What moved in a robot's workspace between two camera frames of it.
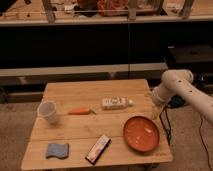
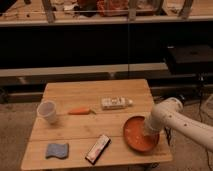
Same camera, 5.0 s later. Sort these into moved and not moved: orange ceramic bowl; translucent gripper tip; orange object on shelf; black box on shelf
Moved: translucent gripper tip
Not moved: orange object on shelf; black box on shelf; orange ceramic bowl
